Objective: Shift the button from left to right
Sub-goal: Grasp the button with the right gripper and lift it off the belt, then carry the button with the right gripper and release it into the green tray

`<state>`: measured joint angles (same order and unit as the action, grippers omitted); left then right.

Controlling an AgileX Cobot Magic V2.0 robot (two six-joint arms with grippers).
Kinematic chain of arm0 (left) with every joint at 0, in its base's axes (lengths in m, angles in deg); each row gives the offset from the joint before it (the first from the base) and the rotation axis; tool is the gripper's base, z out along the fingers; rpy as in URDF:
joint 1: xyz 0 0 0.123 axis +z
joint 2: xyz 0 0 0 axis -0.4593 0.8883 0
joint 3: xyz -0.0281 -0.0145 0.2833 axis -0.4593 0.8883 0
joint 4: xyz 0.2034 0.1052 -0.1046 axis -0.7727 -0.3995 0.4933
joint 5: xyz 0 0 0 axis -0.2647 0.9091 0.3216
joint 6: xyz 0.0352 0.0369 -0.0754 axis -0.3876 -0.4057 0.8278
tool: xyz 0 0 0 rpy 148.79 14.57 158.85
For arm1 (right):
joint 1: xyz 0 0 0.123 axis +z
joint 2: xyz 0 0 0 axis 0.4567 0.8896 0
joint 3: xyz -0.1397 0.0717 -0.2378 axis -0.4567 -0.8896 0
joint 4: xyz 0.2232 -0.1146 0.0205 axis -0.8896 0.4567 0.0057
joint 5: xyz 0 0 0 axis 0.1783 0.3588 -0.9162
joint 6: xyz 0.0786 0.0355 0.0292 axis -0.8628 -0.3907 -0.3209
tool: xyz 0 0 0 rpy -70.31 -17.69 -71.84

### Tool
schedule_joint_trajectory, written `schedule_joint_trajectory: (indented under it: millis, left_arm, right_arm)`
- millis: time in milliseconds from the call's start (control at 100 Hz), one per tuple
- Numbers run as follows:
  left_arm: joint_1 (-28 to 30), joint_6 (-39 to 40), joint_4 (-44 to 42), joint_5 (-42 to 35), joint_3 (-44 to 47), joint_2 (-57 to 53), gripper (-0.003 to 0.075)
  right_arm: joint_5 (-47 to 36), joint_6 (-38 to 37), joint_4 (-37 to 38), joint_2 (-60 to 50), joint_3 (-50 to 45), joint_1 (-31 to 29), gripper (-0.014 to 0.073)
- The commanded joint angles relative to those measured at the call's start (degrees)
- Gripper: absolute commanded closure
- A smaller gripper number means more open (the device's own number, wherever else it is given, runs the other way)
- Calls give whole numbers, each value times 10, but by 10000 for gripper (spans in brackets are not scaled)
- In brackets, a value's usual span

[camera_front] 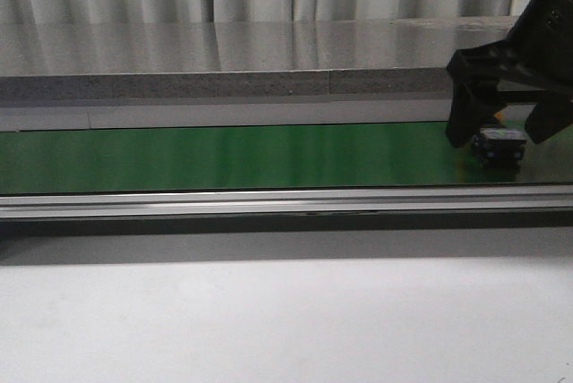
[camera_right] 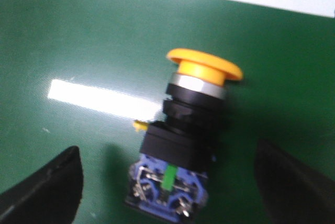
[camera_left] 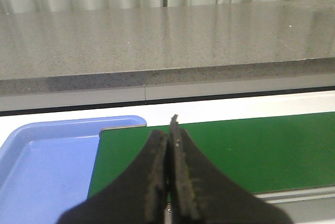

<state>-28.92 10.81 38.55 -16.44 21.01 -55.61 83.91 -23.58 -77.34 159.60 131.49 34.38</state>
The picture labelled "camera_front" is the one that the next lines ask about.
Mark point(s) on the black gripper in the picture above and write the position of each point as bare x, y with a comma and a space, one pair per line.
537, 53

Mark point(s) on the green conveyor belt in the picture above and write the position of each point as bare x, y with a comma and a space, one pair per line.
259, 157

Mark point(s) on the grey conveyor rear guide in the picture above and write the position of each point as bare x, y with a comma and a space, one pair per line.
61, 118

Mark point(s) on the yellow push button switch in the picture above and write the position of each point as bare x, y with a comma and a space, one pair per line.
498, 146

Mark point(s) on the aluminium conveyor front rail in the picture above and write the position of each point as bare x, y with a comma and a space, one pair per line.
206, 203

